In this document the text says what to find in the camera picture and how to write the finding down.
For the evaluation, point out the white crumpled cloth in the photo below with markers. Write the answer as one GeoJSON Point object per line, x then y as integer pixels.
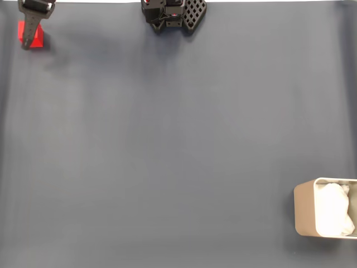
{"type": "Point", "coordinates": [333, 209]}

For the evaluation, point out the dark blue-grey table mat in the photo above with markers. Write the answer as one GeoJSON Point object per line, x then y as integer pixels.
{"type": "Point", "coordinates": [178, 139]}

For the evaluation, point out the beige rounded box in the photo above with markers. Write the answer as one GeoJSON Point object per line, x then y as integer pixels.
{"type": "Point", "coordinates": [304, 209]}

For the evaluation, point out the red cube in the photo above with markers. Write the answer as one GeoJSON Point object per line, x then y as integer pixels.
{"type": "Point", "coordinates": [39, 39]}

